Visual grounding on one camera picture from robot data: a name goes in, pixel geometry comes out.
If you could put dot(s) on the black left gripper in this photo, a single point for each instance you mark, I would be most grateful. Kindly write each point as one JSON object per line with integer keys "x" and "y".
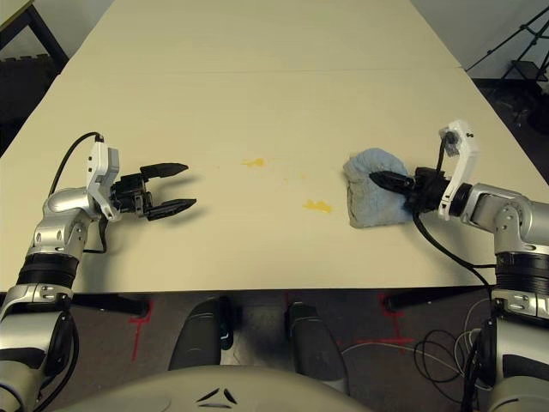
{"x": 128, "y": 193}

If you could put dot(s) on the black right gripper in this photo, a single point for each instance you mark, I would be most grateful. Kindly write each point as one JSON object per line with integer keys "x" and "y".
{"x": 429, "y": 191}

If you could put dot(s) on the blue fluffy rag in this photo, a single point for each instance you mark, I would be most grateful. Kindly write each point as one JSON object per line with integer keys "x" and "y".
{"x": 377, "y": 206}

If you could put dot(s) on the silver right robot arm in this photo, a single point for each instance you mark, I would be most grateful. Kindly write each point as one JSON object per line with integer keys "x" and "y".
{"x": 506, "y": 206}

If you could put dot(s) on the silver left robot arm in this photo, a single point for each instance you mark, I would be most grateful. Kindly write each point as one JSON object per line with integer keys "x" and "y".
{"x": 56, "y": 223}

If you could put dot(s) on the large yellow liquid spill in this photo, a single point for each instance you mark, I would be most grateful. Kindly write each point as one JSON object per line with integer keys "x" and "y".
{"x": 318, "y": 206}

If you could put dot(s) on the small yellow liquid spill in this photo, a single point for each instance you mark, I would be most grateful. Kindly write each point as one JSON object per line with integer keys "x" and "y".
{"x": 255, "y": 162}

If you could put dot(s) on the black table foot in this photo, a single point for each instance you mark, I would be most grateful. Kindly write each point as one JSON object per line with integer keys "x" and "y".
{"x": 116, "y": 305}
{"x": 429, "y": 298}

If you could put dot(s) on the dark grey left robot leg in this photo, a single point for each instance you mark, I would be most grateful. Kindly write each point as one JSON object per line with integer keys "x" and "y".
{"x": 199, "y": 335}

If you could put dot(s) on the dark grey robot leg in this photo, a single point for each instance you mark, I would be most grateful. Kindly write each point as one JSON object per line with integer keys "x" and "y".
{"x": 199, "y": 335}
{"x": 313, "y": 343}

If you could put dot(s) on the small black stand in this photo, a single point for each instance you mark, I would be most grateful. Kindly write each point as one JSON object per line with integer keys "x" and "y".
{"x": 523, "y": 70}

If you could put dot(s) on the black foam floor mat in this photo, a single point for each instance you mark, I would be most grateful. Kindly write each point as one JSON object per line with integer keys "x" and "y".
{"x": 25, "y": 86}

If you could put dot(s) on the dark grey right robot leg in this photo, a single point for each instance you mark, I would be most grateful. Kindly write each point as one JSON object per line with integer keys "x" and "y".
{"x": 313, "y": 343}

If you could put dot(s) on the black tripod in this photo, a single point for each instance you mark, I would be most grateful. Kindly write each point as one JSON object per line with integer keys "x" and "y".
{"x": 521, "y": 34}

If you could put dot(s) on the grey robot torso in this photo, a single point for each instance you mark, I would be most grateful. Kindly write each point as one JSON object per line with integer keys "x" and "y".
{"x": 206, "y": 392}

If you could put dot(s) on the black framed side table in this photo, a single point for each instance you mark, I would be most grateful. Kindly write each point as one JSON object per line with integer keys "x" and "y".
{"x": 30, "y": 21}

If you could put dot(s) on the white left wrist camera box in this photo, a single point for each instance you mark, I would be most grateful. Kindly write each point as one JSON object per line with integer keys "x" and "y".
{"x": 99, "y": 171}

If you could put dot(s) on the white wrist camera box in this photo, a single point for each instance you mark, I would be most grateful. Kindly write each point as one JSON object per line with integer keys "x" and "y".
{"x": 99, "y": 171}
{"x": 464, "y": 163}

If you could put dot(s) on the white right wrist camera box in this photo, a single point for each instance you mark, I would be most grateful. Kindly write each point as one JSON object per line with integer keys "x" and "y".
{"x": 464, "y": 163}

